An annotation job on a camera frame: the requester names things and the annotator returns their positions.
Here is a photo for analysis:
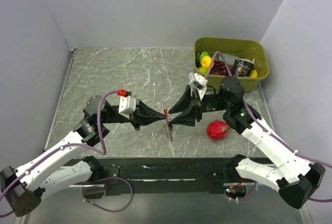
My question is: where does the small yellow fruit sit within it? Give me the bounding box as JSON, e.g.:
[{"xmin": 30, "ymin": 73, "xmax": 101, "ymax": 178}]
[{"xmin": 250, "ymin": 69, "xmax": 258, "ymax": 78}]

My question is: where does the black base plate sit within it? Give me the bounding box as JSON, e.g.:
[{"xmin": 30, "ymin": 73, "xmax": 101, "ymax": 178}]
[{"xmin": 98, "ymin": 158, "xmax": 247, "ymax": 196}]

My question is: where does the black drink carton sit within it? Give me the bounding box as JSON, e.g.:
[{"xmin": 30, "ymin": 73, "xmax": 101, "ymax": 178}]
[{"xmin": 232, "ymin": 58, "xmax": 255, "ymax": 77}]

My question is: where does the green lime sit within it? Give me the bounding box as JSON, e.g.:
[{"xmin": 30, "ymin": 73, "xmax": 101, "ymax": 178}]
[
  {"xmin": 196, "ymin": 51, "xmax": 210, "ymax": 62},
  {"xmin": 198, "ymin": 66, "xmax": 209, "ymax": 76}
]

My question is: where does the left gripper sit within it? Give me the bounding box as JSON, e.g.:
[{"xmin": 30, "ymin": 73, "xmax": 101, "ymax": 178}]
[{"xmin": 100, "ymin": 99, "xmax": 166, "ymax": 130}]

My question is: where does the yellow lemon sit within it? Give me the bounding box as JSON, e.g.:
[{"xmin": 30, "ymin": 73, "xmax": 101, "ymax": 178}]
[{"xmin": 200, "ymin": 55, "xmax": 213, "ymax": 68}]

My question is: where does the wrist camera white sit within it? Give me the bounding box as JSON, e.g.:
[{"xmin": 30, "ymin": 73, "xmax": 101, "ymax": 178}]
[
  {"xmin": 188, "ymin": 72, "xmax": 208, "ymax": 100},
  {"xmin": 118, "ymin": 96, "xmax": 137, "ymax": 115}
]

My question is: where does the aluminium frame rail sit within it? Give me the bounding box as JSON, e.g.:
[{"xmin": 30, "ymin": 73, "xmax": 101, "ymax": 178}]
[{"xmin": 15, "ymin": 178, "xmax": 312, "ymax": 223}]

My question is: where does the dark red grape bunch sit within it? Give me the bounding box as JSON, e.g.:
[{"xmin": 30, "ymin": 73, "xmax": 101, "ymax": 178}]
[{"xmin": 210, "ymin": 60, "xmax": 233, "ymax": 76}]

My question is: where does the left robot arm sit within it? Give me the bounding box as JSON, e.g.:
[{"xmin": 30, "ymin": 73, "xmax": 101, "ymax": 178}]
[{"xmin": 1, "ymin": 90, "xmax": 167, "ymax": 217}]

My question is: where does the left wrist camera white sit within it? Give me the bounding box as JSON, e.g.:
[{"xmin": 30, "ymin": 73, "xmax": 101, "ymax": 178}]
[{"xmin": 118, "ymin": 96, "xmax": 137, "ymax": 115}]

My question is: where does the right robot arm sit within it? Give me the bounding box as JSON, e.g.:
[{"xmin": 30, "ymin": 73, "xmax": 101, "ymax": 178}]
[{"xmin": 169, "ymin": 72, "xmax": 326, "ymax": 209}]

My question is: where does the red dragon fruit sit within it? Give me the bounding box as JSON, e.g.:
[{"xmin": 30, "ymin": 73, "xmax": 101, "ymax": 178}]
[{"xmin": 206, "ymin": 120, "xmax": 230, "ymax": 141}]

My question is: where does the green lime lower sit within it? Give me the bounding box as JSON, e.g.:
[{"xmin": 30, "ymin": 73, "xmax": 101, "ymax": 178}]
[{"xmin": 198, "ymin": 66, "xmax": 209, "ymax": 76}]

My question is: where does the olive green plastic bin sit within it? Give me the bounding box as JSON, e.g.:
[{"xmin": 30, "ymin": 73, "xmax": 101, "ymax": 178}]
[{"xmin": 193, "ymin": 36, "xmax": 270, "ymax": 94}]

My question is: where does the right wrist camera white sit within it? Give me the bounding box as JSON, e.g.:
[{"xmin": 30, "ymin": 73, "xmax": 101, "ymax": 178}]
[{"xmin": 188, "ymin": 72, "xmax": 208, "ymax": 100}]

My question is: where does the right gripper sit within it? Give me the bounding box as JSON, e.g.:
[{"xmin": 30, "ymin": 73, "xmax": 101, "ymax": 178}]
[{"xmin": 168, "ymin": 85, "xmax": 230, "ymax": 127}]

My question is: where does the green lime upper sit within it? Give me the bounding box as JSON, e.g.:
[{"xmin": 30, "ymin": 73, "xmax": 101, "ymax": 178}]
[{"xmin": 196, "ymin": 51, "xmax": 210, "ymax": 62}]

